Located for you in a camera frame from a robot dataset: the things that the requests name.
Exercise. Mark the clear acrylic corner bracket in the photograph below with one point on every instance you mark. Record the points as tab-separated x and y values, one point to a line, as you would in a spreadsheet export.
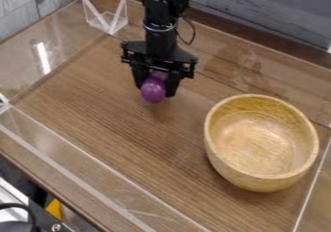
110	23

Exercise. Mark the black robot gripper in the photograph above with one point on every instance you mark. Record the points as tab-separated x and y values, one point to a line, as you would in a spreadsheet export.
159	54

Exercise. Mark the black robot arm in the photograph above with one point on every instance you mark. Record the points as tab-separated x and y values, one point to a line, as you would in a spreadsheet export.
161	14

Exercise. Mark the brown wooden bowl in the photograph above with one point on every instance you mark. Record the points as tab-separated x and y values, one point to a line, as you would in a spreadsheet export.
260	142

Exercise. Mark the purple toy eggplant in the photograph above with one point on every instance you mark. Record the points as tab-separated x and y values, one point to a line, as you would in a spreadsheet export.
153	89

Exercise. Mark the clear acrylic table barrier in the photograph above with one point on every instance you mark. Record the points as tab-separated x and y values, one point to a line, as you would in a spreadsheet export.
95	190

